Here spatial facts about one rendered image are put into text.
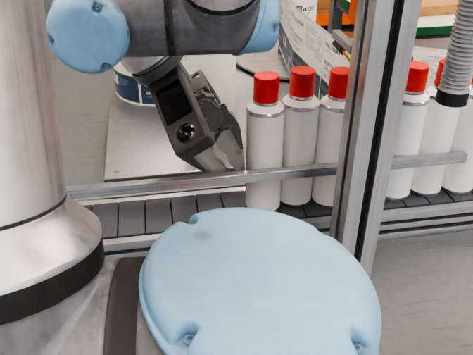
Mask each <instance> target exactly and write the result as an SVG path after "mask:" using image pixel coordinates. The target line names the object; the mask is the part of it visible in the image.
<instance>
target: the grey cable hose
mask: <svg viewBox="0 0 473 355"><path fill-rule="evenodd" d="M458 3H459V4H458V5H457V7H458V9H457V10H456V12H457V13H456V14H455V17H456V18H454V21H455V22H454V23H453V25H454V27H452V30H453V31H452V32H451V34H452V35H451V36H450V38H451V39H450V40H449V42H450V44H449V45H448V47H449V48H447V51H448V52H447V53H446V55H447V56H446V60H445V61H444V63H445V64H444V65H443V67H444V68H443V72H442V76H441V80H440V83H441V84H439V85H438V88H437V92H436V98H435V101H436V102H437V103H438V104H440V105H443V106H447V107H452V108H460V107H464V106H466V105H467V102H468V99H469V93H470V88H469V87H470V86H471V84H470V83H471V82H472V78H473V77H472V76H473V0H459V1H458Z"/></svg>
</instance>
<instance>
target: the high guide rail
mask: <svg viewBox="0 0 473 355"><path fill-rule="evenodd" d="M467 156H468V154H467V153H466V152H465V151H453V152H444V153H436V154H421V155H413V156H397V157H393V160H392V164H391V170H393V169H401V168H416V167H424V166H439V165H446V164H454V163H466V160H467ZM337 166H338V162H334V163H319V164H310V165H302V166H287V167H279V168H264V169H255V170H240V171H232V172H223V173H209V174H200V175H185V176H177V177H162V178H154V179H145V180H130V181H122V182H107V183H98V184H90V185H75V186H67V187H66V192H67V193H68V194H69V196H70V197H71V198H72V199H83V198H91V197H105V196H113V195H121V194H136V193H144V192H159V191H167V190H174V189H189V188H197V187H212V186H220V185H234V184H242V183H250V182H264V181H273V180H288V179H295V178H310V177H318V176H326V175H336V172H337Z"/></svg>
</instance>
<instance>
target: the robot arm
mask: <svg viewBox="0 0 473 355"><path fill-rule="evenodd" d="M279 19H280V5H279V0H53V2H52V4H51V8H50V10H49V13H48V16H47V19H46V18H45V12H44V1H43V0H0V355H379V342H380V337H381V309H380V305H379V300H378V296H377V293H376V291H375V288H374V286H373V284H372V281H371V280H370V278H369V276H368V274H367V273H366V272H365V270H364V268H363V267H362V266H361V265H360V263H359V262H358V260H357V259H356V258H355V257H354V256H353V255H352V253H351V252H350V251H349V250H347V249H346V248H345V247H344V246H343V245H342V244H340V243H339V242H338V241H336V240H335V239H334V238H333V237H330V236H328V235H325V234H322V233H321V232H319V231H318V230H317V228H316V227H315V226H313V225H311V224H309V223H307V222H304V221H302V220H299V219H297V218H294V217H291V216H288V215H285V214H283V213H278V212H274V211H268V210H263V209H259V208H241V207H239V208H218V209H213V210H209V211H203V212H200V213H196V214H194V215H192V216H191V218H190V219H189V224H186V223H183V222H177V223H175V224H174V225H172V226H170V227H169V228H168V229H167V230H165V231H164V232H163V233H162V234H161V235H160V236H159V237H158V239H157V240H156V241H155V242H154V243H153V245H152V246H151V248H150V250H149V252H148V254H147V256H138V257H122V258H106V256H105V252H104V247H103V233H102V228H101V223H100V220H99V218H98V217H97V216H96V215H95V214H94V213H92V212H91V211H90V210H88V209H87V208H85V207H83V206H82V205H81V204H79V203H77V202H76V201H75V200H73V199H72V198H71V197H70V196H69V194H68V193H67V192H66V185H65V174H64V168H63V157H62V151H61V140H60V134H59V127H58V116H57V110H56V99H55V93H54V87H53V75H52V69H51V59H50V53H49V47H50V48H51V50H52V52H53V53H54V55H55V56H56V57H57V58H58V60H59V61H61V62H62V63H63V64H65V65H66V66H67V67H69V68H71V69H73V70H76V71H78V72H81V73H88V74H97V73H102V72H105V71H107V70H109V69H111V68H112V67H114V66H115V65H117V64H118V62H119V61H121V64H122V65H123V66H124V67H125V69H126V70H127V72H128V73H131V74H132V76H133V78H134V79H135V80H136V81H137V83H138V84H139V85H147V84H148V88H149V91H150V93H151V96H152V98H153V101H154V104H155V105H156V108H157V110H158V113H159V116H160V119H161V120H162V123H163V126H164V128H165V131H166V133H167V135H168V138H169V142H170V143H171V145H172V148H173V151H174V153H175V155H176V156H177V157H179V158H180V159H181V160H183V161H186V162H187V163H188V164H190V165H192V166H193V167H195V168H198V169H199V170H201V171H203V172H207V173H223V172H232V171H240V170H245V160H244V148H243V142H242V136H241V129H240V127H239V124H238V121H237V119H236V117H235V115H234V114H233V113H232V112H231V111H229V110H228V108H227V106H226V103H223V104H221V101H220V98H219V96H218V95H217V94H216V92H215V90H214V89H213V88H212V86H211V85H210V83H209V81H208V80H207V78H206V77H205V75H204V74H203V72H202V71H201V69H200V70H198V71H196V72H195V73H194V74H192V75H190V74H188V72H187V70H186V69H185V67H184V66H183V65H182V63H181V62H180V61H181V60H182V58H183V56H186V55H213V54H231V55H233V56H241V55H243V54H252V53H262V52H267V51H270V50H271V49H273V48H274V47H275V44H276V43H277V39H278V35H279ZM197 75H199V77H196V76H197ZM215 99H216V100H215ZM211 132H214V133H216V134H215V136H214V138H213V135H212V133H211ZM215 143H216V145H217V147H218V149H219V150H220V151H223V152H225V153H226V155H227V159H228V161H229V164H230V165H231V166H233V170H230V169H228V168H227V167H226V166H225V165H224V163H223V160H221V159H219V158H218V157H216V155H215V152H214V149H213V145H214V144H215Z"/></svg>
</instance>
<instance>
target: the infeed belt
mask: <svg viewBox="0 0 473 355"><path fill-rule="evenodd" d="M245 193H246V190H245ZM220 195H221V197H220ZM464 201H473V190H472V192H471V193H469V194H466V195H455V194H450V193H447V192H445V191H443V190H442V189H441V191H440V193H439V194H438V195H436V196H435V197H421V196H418V195H416V194H413V193H412V192H410V196H409V197H408V198H407V199H405V200H402V201H390V200H387V199H385V202H384V209H383V210H390V209H397V208H410V207H417V206H430V205H437V204H450V203H458V202H464ZM245 202H246V195H245V194H244V191H243V190H240V191H232V192H221V193H219V192H218V193H210V194H196V199H195V196H194V195H188V196H180V197H171V202H170V198H169V197H166V198H158V199H146V200H145V204H144V200H136V201H121V202H120V206H119V207H118V202H114V203H106V204H94V205H93V209H92V205H84V206H83V207H85V208H87V209H88V210H90V211H91V212H92V213H94V214H95V215H96V216H97V217H98V218H99V220H100V223H101V228H102V233H103V239H114V238H121V237H133V236H141V235H154V234H161V233H163V232H164V231H165V230H167V229H168V228H169V227H170V226H172V225H174V224H175V223H177V222H183V223H186V224H189V219H190V218H191V216H192V215H194V214H196V213H200V212H203V211H209V210H213V209H218V208H239V207H241V208H246V207H245ZM277 212H278V213H283V214H285V215H288V216H291V217H294V218H297V219H303V218H316V217H323V216H331V215H332V209H327V208H321V207H319V206H317V205H315V204H314V203H313V201H312V200H311V201H310V203H309V204H308V205H307V206H304V207H302V208H289V207H286V206H283V205H282V204H280V207H279V210H278V211H277Z"/></svg>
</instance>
